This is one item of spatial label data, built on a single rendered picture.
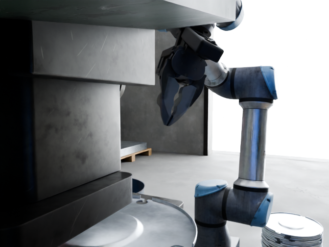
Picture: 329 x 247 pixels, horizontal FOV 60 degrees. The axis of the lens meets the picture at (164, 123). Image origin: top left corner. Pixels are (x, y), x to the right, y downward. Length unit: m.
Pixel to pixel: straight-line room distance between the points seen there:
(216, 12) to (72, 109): 0.16
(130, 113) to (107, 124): 5.39
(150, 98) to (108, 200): 5.20
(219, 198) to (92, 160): 0.75
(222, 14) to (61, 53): 0.15
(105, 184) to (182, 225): 0.20
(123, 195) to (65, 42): 0.16
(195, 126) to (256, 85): 4.17
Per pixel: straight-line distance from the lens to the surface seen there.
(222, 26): 0.74
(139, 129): 5.62
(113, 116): 0.32
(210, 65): 0.91
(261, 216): 0.98
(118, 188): 0.30
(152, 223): 0.47
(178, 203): 0.56
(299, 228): 1.66
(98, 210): 0.28
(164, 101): 0.54
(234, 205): 1.00
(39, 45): 0.22
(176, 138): 5.28
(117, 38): 0.30
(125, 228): 0.44
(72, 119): 0.28
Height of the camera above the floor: 0.97
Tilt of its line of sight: 5 degrees down
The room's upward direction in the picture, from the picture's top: straight up
